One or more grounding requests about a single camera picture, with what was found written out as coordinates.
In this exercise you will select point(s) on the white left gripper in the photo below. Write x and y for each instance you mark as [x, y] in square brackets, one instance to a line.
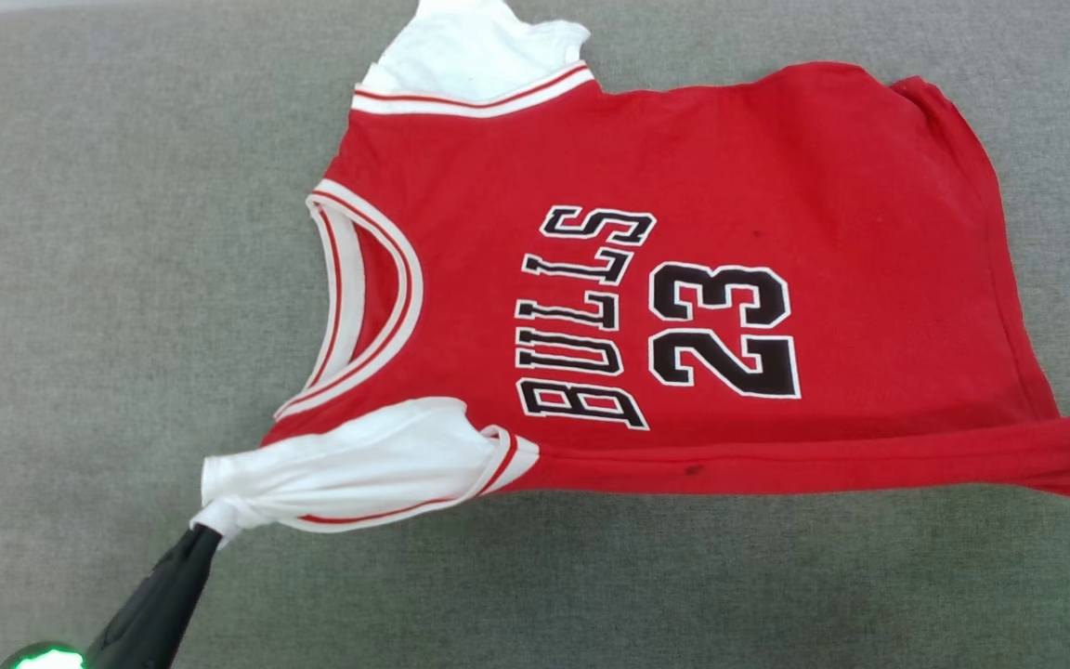
[43, 660]

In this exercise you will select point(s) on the red and white basketball jersey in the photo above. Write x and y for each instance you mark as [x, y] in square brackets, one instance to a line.
[776, 186]

